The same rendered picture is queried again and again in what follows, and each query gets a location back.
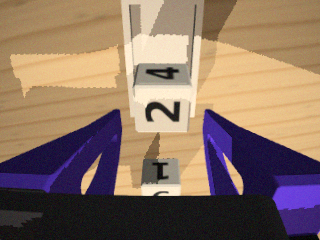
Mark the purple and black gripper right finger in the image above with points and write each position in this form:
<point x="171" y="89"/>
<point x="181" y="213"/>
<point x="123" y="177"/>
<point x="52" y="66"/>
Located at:
<point x="268" y="168"/>

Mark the white number cube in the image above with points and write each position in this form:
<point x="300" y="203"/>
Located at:
<point x="162" y="96"/>
<point x="161" y="177"/>

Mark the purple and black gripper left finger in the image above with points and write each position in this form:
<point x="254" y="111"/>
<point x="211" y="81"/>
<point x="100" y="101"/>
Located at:
<point x="59" y="165"/>

